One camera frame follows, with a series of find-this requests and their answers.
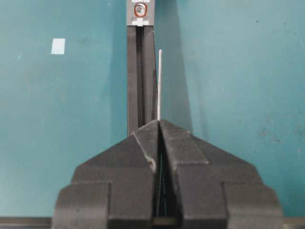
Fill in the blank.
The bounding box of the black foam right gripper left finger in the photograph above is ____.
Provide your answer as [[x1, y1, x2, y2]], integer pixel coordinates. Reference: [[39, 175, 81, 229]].
[[52, 120, 159, 229]]

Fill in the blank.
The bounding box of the black aluminium extrusion rail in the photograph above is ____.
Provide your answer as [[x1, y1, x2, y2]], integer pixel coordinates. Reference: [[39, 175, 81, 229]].
[[127, 26, 157, 135]]

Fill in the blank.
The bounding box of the white tape marker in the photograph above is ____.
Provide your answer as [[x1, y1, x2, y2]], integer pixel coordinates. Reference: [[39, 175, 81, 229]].
[[51, 38, 66, 55]]

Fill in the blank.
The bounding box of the metal fitting with red label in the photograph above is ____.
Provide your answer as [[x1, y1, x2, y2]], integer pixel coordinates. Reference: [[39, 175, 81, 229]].
[[126, 0, 155, 27]]

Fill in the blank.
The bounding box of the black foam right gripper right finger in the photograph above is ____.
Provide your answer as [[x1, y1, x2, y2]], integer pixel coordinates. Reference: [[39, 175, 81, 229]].
[[160, 120, 283, 229]]

